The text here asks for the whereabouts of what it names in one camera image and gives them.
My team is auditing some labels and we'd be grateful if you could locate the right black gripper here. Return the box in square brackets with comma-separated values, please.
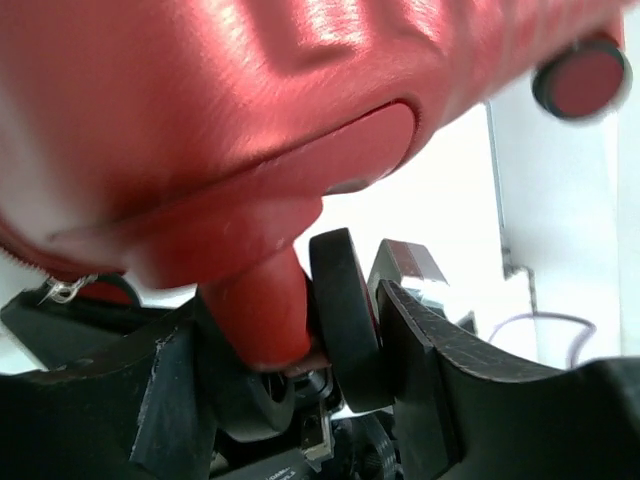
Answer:
[367, 239, 475, 333]

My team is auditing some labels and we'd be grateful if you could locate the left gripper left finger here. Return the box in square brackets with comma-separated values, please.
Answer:
[1, 304, 216, 479]

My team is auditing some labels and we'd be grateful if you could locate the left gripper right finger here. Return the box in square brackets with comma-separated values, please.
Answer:
[377, 280, 639, 479]

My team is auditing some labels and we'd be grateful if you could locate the red hard-shell suitcase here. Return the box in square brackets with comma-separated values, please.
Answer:
[0, 0, 634, 444]

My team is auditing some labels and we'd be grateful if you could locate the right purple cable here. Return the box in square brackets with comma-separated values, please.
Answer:
[487, 310, 599, 371]

